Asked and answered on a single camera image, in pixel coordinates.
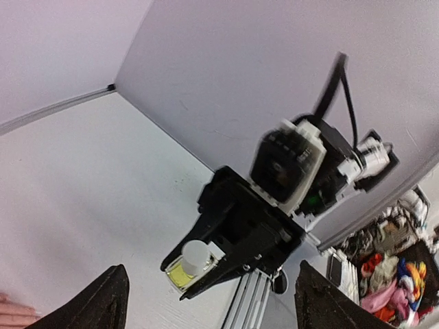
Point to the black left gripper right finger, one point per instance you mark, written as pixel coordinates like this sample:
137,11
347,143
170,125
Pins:
321,305

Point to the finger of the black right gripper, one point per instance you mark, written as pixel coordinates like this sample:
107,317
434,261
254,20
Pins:
253,252
205,229

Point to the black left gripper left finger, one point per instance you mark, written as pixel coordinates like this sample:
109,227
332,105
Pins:
102,304

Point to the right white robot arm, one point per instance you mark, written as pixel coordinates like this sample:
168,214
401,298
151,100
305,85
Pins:
361,168

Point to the grey nail polish cap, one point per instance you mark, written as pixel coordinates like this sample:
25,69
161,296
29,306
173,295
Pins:
195,257

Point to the mannequin hand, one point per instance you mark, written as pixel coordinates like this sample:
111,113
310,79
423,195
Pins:
14,315

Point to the yellow nail polish bottle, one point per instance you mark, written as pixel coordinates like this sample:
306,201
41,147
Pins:
182,281

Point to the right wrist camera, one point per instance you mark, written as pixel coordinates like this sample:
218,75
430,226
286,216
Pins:
286,163

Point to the pile of colourful clothes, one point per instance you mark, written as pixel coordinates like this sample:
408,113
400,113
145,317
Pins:
392,289

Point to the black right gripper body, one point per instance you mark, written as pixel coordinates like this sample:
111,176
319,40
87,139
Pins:
250,230

